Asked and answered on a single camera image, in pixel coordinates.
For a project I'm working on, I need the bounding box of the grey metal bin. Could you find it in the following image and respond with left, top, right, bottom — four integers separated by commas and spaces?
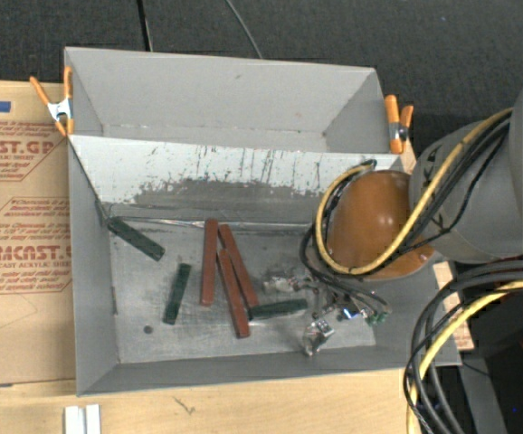
63, 46, 464, 397

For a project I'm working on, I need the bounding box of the dark green flat block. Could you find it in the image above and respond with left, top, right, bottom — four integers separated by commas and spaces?
248, 298, 309, 322
162, 262, 193, 326
107, 216, 166, 263

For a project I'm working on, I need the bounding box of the red-brown flat block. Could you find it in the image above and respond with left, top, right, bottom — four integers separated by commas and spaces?
199, 218, 220, 307
218, 223, 261, 309
215, 248, 252, 340

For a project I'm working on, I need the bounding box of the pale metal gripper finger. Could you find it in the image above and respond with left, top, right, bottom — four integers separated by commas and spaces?
262, 276, 313, 295
303, 319, 336, 358

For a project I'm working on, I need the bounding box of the brown cardboard board red print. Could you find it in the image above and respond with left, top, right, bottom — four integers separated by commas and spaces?
0, 78, 476, 389

